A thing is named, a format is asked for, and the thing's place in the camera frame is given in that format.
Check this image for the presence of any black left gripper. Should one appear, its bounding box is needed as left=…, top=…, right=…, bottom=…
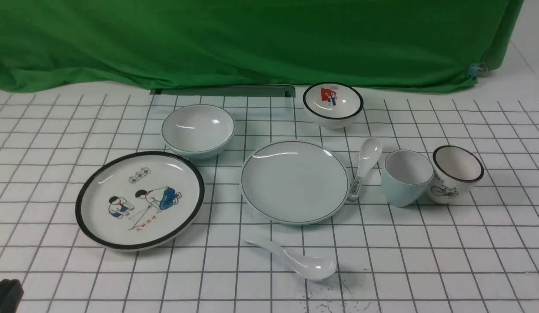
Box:
left=0, top=279, right=24, bottom=313

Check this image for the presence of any pale green plain bowl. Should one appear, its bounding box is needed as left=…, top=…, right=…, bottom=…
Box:
left=160, top=104, right=236, bottom=159

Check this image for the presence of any plain white ceramic spoon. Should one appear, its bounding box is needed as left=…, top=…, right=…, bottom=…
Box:
left=243, top=236, right=338, bottom=281

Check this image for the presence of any pale green plain cup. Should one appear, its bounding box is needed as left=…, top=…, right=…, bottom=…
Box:
left=381, top=150, right=434, bottom=207

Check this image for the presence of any black-rimmed illustrated plate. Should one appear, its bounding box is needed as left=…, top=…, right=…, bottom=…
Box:
left=75, top=151, right=205, bottom=252

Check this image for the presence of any pale green plain plate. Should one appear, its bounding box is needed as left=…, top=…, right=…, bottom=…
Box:
left=240, top=140, right=350, bottom=226

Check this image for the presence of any black-rimmed illustrated bowl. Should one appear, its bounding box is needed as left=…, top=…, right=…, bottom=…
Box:
left=303, top=83, right=364, bottom=129

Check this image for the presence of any white spoon with characters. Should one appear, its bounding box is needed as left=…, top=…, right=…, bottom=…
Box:
left=347, top=137, right=383, bottom=202

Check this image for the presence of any black-rimmed bicycle cup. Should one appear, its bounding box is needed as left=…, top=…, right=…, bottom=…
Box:
left=426, top=145, right=485, bottom=204

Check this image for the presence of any green backdrop cloth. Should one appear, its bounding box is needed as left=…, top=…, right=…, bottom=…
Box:
left=0, top=0, right=523, bottom=93

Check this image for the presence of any blue binder clip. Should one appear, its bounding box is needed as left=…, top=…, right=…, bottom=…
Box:
left=467, top=62, right=489, bottom=79

